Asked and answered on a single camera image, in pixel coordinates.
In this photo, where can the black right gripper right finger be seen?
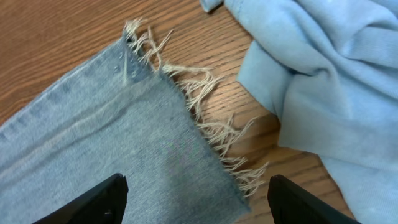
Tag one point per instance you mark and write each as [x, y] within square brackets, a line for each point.
[291, 204]

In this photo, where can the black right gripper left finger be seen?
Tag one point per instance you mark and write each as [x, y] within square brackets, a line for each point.
[105, 203]

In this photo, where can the light blue denim jeans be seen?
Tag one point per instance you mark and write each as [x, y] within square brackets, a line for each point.
[118, 113]

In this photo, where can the light blue t-shirt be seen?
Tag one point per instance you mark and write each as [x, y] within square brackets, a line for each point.
[328, 70]

